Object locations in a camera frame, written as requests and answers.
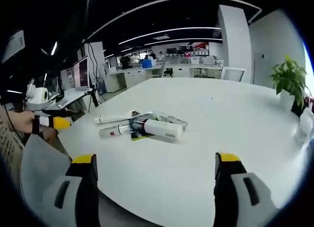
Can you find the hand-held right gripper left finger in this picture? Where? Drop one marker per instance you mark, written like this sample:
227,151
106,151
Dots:
86,187

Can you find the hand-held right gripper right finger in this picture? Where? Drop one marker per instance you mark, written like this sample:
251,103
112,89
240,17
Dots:
228,187

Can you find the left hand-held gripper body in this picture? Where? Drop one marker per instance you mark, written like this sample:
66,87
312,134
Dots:
39,96

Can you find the slim white skincare tube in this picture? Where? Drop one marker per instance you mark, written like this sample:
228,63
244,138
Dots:
110,119

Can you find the dark skincare sachet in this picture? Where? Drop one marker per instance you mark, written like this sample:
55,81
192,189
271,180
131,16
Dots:
137,130

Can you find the silver skincare packet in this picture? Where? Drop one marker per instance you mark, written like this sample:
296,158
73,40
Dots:
142,114

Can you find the large white skincare bottle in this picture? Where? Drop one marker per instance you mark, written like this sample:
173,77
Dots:
162,128

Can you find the blue storage crate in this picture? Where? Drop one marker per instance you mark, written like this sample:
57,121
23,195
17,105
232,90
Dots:
148,64

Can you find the person's left hand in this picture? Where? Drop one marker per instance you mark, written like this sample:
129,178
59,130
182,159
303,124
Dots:
22,122

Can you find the white side desk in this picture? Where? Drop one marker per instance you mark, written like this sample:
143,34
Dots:
71,95

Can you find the black tripod stand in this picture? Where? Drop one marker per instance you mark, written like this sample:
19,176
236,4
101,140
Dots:
94,98

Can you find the grey chair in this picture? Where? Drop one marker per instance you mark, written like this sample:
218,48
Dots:
41,158

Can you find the computer monitor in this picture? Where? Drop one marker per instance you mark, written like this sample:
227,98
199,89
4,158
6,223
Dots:
81,72

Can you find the long white office counter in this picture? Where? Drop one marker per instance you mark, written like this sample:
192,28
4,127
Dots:
127,76

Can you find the white plant pot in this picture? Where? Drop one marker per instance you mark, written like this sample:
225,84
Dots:
286,99

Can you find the white mesh office chair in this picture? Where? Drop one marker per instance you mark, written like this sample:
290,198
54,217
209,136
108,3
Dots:
233,74

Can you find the green potted plant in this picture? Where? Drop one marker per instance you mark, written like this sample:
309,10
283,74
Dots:
290,77

